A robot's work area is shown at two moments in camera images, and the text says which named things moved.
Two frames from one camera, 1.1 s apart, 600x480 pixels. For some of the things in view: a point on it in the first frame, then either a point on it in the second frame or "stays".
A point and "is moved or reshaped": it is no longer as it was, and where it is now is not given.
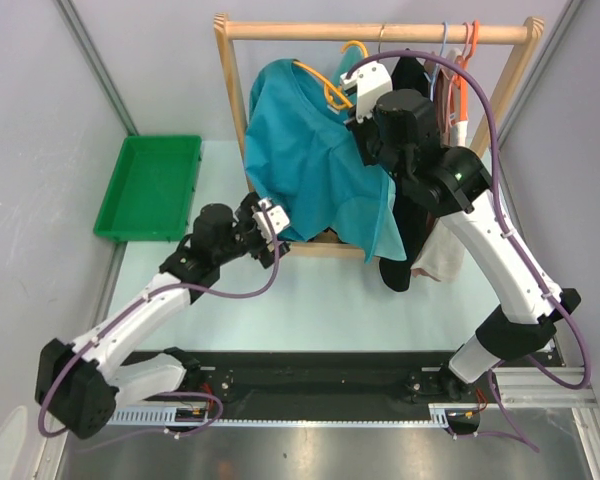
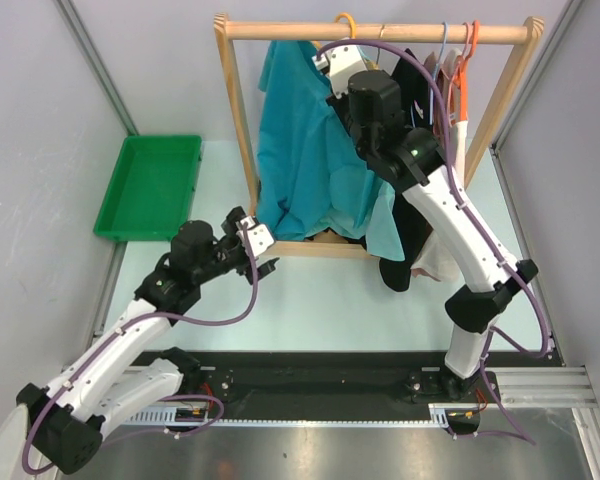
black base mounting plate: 195,382 stays
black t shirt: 410,75 stays
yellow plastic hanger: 333,96 is moved or reshaped
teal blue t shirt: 305,164 is moved or reshaped
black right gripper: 358,130 → 339,104
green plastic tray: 150,194 stays
